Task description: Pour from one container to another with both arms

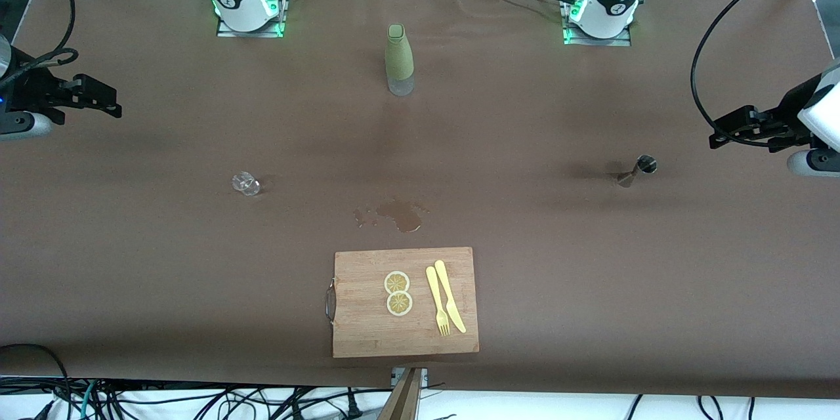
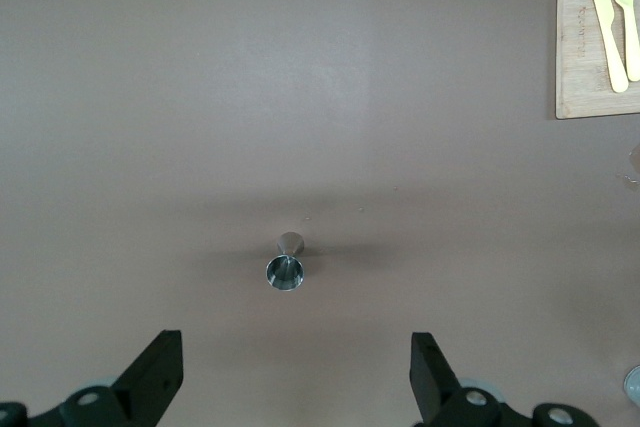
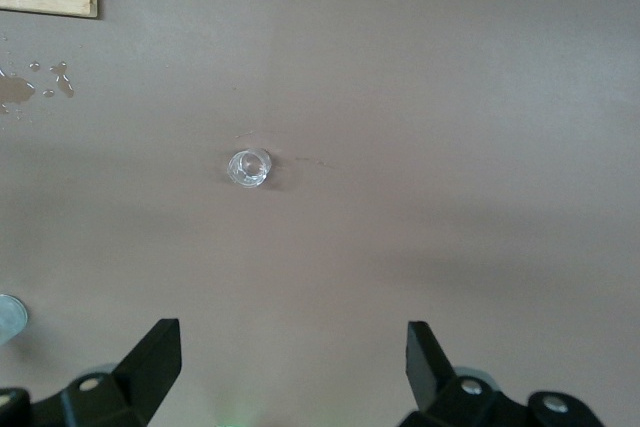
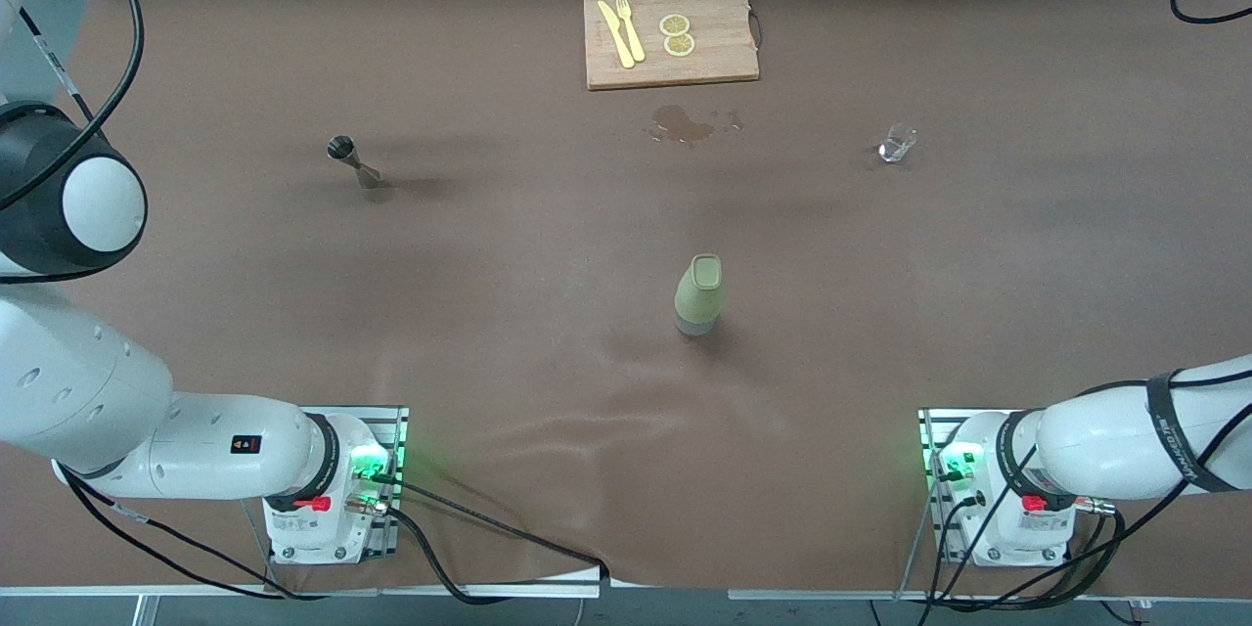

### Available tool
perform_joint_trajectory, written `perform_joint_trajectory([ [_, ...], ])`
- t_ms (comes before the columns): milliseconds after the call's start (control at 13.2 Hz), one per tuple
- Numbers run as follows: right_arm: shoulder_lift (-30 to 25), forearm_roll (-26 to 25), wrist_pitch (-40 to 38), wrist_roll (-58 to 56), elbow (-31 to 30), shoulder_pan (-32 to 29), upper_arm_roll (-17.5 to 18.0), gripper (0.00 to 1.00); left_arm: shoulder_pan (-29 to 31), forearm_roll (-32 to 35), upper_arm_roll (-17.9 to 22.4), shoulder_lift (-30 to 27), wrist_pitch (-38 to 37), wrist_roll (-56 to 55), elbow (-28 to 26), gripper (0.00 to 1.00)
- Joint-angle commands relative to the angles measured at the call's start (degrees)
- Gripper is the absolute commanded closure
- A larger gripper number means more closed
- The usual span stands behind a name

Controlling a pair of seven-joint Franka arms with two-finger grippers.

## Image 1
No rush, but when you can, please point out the metal double jigger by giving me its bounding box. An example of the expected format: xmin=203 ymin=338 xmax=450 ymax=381
xmin=617 ymin=155 xmax=658 ymax=188

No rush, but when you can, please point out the small clear glass cup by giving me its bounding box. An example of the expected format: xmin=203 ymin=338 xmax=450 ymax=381
xmin=231 ymin=171 xmax=262 ymax=197

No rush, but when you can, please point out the brown table cover sheet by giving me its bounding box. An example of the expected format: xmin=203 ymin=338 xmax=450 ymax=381
xmin=0 ymin=0 xmax=840 ymax=401

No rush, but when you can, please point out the green sleeved glass bottle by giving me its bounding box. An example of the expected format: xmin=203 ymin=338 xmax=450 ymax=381
xmin=385 ymin=24 xmax=415 ymax=97

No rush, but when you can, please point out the yellow plastic knife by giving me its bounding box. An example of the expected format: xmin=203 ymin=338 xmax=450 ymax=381
xmin=434 ymin=260 xmax=467 ymax=334

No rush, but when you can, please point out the yellow plastic fork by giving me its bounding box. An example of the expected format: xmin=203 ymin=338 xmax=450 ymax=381
xmin=425 ymin=266 xmax=452 ymax=337

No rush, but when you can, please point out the wooden cutting board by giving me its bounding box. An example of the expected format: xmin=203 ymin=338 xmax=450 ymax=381
xmin=325 ymin=247 xmax=480 ymax=359

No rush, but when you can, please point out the wooden beam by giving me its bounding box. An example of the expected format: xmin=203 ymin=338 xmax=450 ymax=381
xmin=377 ymin=367 xmax=425 ymax=420

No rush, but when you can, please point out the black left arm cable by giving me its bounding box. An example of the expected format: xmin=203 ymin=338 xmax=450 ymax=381
xmin=689 ymin=0 xmax=831 ymax=142

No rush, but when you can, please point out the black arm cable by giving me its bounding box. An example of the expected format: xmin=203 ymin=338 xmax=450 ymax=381
xmin=0 ymin=0 xmax=81 ymax=83
xmin=689 ymin=0 xmax=831 ymax=142

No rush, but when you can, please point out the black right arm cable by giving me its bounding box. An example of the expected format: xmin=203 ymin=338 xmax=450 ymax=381
xmin=0 ymin=0 xmax=81 ymax=83

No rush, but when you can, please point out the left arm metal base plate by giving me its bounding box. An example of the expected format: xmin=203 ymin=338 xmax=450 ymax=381
xmin=561 ymin=0 xmax=633 ymax=47

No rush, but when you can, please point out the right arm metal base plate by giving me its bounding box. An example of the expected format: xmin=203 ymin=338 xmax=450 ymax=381
xmin=215 ymin=0 xmax=291 ymax=39

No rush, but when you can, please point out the teal floor cable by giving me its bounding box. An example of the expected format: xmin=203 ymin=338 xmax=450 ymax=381
xmin=77 ymin=382 xmax=96 ymax=420

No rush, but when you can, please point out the small metal bracket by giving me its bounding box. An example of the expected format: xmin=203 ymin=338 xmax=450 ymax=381
xmin=392 ymin=367 xmax=429 ymax=389

